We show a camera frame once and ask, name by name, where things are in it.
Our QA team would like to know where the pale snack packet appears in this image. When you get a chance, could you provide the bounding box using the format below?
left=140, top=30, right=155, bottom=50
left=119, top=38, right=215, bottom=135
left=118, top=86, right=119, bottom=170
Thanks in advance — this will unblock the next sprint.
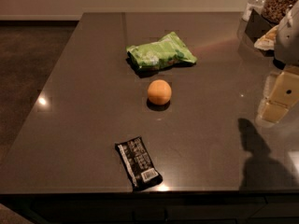
left=254, top=25, right=278, bottom=50

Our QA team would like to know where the black box holder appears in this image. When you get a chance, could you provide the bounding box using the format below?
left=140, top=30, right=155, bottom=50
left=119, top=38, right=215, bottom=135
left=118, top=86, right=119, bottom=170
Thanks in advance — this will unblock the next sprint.
left=245, top=10, right=275, bottom=42

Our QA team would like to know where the orange fruit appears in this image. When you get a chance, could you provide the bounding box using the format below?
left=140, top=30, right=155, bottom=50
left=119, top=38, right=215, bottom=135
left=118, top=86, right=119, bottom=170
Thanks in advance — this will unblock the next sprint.
left=148, top=79, right=172, bottom=105

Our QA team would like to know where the green snack bag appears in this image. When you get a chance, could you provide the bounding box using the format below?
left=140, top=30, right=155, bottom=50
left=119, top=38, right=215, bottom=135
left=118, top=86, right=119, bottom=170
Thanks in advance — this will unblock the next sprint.
left=126, top=32, right=197, bottom=71

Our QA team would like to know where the clear plastic bottle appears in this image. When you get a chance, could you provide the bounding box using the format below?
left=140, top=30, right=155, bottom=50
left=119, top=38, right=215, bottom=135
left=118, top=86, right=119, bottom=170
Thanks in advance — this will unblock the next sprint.
left=242, top=0, right=265, bottom=21

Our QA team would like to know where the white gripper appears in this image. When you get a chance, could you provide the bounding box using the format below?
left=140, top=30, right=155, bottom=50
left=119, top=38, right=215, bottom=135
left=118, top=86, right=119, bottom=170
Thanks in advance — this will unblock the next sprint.
left=261, top=1, right=299, bottom=123

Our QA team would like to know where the jar of granola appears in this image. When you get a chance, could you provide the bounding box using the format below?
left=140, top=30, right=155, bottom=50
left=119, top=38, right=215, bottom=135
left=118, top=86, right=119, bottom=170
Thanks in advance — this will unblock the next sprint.
left=262, top=0, right=298, bottom=24

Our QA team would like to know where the black rxbar chocolate wrapper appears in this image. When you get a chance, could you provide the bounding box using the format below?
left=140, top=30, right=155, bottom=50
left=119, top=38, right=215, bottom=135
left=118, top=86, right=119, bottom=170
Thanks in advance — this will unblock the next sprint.
left=115, top=136, right=163, bottom=191

